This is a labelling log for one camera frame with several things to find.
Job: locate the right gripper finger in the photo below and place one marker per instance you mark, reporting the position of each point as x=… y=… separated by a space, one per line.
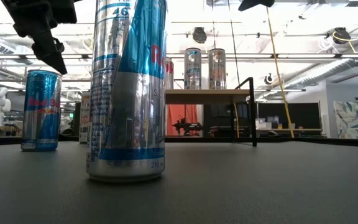
x=256 y=3

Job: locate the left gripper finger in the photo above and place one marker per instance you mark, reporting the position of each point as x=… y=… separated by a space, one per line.
x=50 y=56

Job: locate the blue silver Red Bull can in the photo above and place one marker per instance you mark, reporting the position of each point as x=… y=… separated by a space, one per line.
x=40 y=118

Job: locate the slim silver can red print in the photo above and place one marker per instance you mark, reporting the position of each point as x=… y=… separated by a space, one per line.
x=84 y=115

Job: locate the silver Celsius can orange print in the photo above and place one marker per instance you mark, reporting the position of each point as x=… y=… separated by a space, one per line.
x=217 y=70

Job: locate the silver Celsius can blue print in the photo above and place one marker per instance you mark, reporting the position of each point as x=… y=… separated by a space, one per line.
x=193 y=71

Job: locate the wooden shelf black metal legs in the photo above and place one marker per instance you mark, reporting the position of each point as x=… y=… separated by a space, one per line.
x=207 y=96

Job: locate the black box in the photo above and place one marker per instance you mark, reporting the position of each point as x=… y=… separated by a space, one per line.
x=76 y=121

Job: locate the Red Bull Sugarfree can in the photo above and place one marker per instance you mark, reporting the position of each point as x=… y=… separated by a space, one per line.
x=126 y=109

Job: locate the orange fabric panel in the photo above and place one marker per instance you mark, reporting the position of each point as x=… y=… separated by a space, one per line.
x=179 y=113

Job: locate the small black robot device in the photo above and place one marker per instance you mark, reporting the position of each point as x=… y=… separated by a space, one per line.
x=186 y=127

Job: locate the white teal patterned tarp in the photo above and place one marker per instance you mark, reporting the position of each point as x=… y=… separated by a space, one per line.
x=353 y=119

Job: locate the black table mat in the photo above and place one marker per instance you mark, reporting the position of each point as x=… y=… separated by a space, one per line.
x=228 y=186

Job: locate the silver ventilation duct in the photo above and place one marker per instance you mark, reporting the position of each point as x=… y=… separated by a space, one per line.
x=331 y=70

